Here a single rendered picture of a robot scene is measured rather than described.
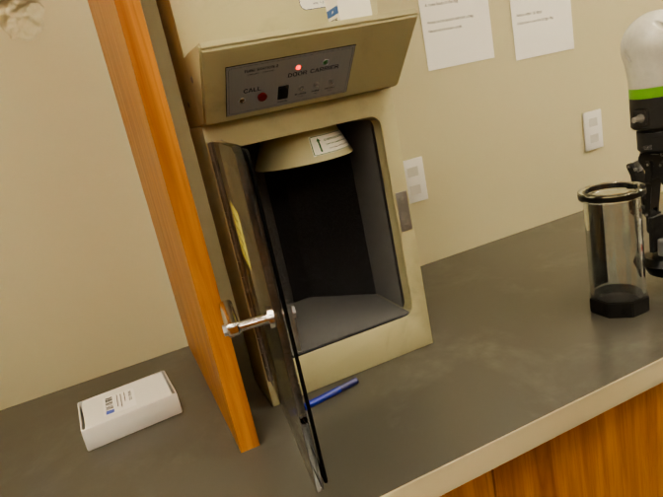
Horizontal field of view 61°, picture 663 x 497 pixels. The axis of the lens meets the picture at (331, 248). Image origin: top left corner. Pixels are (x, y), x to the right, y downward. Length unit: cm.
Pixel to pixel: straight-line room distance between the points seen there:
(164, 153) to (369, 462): 49
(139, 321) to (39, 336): 20
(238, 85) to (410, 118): 76
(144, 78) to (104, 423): 57
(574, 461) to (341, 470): 37
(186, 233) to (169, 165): 9
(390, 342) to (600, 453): 37
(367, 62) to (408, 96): 62
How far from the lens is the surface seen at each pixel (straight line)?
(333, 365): 100
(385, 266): 107
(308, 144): 93
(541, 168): 176
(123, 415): 104
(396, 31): 87
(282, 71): 82
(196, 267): 78
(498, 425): 85
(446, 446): 82
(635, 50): 112
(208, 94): 80
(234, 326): 61
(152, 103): 76
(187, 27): 87
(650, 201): 121
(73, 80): 128
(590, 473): 103
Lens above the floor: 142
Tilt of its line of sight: 15 degrees down
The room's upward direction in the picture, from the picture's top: 12 degrees counter-clockwise
